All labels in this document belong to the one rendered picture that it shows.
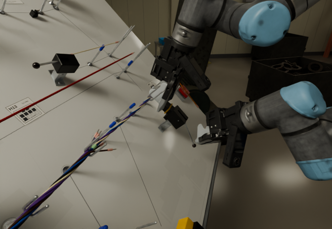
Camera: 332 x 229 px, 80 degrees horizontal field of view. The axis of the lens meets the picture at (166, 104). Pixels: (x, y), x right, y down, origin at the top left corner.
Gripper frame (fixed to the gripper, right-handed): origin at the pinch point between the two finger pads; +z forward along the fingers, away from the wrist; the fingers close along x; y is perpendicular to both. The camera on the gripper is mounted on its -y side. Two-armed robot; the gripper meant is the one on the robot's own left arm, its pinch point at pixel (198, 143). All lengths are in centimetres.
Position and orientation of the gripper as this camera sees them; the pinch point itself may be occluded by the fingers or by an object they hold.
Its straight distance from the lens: 66.6
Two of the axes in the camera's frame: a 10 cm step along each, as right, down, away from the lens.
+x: -8.6, -1.4, -4.9
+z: -5.1, 3.5, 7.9
